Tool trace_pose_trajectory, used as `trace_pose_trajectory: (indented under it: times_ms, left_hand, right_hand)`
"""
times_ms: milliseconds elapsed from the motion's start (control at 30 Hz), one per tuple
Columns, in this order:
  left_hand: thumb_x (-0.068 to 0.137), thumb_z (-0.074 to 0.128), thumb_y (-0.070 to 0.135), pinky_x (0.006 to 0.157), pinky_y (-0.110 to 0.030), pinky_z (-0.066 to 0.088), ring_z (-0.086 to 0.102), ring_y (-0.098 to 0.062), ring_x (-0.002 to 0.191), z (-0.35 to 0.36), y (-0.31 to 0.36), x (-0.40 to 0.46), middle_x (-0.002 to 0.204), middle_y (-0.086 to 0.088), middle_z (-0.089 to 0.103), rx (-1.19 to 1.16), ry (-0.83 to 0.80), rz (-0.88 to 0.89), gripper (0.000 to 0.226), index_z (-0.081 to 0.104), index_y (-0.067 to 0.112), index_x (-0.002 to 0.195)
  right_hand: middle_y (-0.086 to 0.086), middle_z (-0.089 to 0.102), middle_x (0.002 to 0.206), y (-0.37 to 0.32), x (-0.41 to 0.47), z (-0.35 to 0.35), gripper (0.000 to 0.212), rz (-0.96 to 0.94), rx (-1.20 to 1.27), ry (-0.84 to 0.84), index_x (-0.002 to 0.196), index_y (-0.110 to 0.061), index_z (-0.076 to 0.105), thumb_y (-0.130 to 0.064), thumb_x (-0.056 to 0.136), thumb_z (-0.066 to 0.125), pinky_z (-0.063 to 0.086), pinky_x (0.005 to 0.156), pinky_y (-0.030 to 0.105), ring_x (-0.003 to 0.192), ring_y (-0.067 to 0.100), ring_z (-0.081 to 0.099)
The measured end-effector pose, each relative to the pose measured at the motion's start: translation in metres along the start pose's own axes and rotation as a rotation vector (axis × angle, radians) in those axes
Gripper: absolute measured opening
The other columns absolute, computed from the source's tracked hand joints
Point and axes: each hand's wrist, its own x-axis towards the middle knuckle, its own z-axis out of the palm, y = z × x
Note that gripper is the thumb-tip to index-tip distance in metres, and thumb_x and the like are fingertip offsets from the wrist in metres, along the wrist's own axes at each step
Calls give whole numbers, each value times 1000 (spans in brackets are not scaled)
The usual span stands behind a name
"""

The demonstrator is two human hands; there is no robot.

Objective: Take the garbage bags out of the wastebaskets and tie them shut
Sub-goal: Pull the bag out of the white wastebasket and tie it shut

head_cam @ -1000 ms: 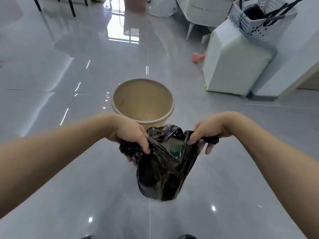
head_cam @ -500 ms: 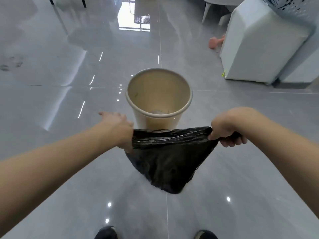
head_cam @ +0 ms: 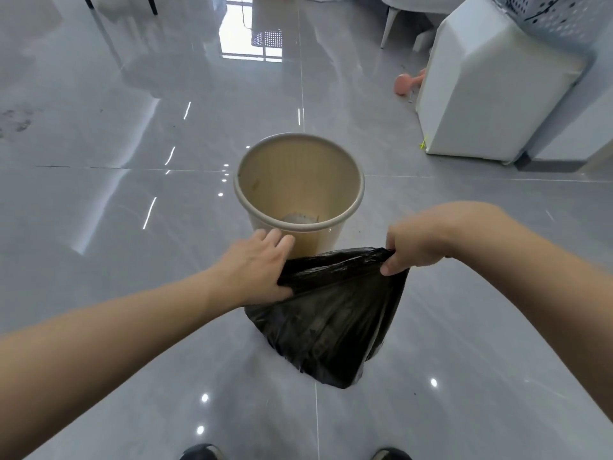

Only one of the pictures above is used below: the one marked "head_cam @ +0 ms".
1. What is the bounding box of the pink toy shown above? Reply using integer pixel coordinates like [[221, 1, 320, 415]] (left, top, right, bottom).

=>
[[395, 68, 428, 96]]

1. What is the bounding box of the beige plastic waste bin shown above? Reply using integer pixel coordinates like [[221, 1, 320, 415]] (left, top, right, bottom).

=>
[[233, 133, 366, 258]]

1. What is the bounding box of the person's left shoe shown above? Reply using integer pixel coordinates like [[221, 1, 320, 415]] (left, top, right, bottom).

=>
[[179, 444, 225, 460]]

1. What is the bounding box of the person's right forearm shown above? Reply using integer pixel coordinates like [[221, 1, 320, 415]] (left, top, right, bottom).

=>
[[443, 201, 613, 422]]

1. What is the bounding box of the white plastic cabinet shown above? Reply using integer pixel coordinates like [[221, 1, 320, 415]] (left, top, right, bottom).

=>
[[416, 0, 590, 163]]

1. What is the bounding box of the black plastic garbage bag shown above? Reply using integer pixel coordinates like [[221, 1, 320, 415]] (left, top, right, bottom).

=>
[[245, 247, 411, 390]]

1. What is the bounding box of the person's left hand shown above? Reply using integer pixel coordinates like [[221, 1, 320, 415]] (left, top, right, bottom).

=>
[[209, 228, 296, 309]]

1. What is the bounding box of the person's right hand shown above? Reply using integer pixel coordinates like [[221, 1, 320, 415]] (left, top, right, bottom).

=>
[[380, 206, 460, 277]]

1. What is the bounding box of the white perforated laundry basket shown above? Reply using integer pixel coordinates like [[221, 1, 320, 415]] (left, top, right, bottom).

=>
[[493, 0, 613, 41]]

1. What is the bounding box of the person's left forearm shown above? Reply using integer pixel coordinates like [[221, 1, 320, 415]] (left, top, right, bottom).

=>
[[0, 267, 226, 460]]

